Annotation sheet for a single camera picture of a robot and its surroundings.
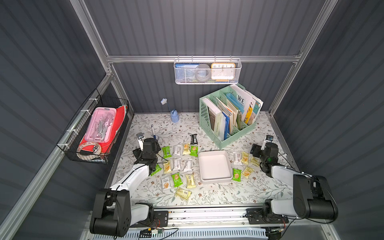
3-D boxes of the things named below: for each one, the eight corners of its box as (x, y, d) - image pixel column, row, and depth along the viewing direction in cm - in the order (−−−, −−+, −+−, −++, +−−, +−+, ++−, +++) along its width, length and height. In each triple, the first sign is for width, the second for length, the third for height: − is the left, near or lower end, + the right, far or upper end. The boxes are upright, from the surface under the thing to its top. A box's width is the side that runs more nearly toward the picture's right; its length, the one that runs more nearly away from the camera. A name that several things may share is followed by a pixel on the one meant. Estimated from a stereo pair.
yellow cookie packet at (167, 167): (164, 174, 90) (164, 173, 88) (163, 163, 95) (162, 162, 93) (172, 172, 91) (171, 171, 89) (170, 162, 95) (169, 160, 94)
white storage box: (199, 183, 87) (199, 181, 85) (198, 153, 100) (198, 150, 98) (232, 183, 87) (233, 181, 85) (227, 153, 100) (228, 150, 98)
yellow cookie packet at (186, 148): (182, 154, 99) (182, 152, 97) (183, 145, 104) (183, 143, 102) (190, 154, 99) (190, 152, 97) (190, 145, 104) (190, 143, 102)
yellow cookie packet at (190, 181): (186, 188, 85) (186, 187, 83) (185, 176, 90) (185, 174, 88) (195, 187, 85) (195, 186, 84) (194, 175, 90) (194, 173, 88)
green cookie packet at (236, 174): (232, 180, 88) (232, 178, 86) (232, 169, 92) (233, 168, 90) (240, 181, 87) (241, 180, 86) (240, 171, 91) (241, 169, 90)
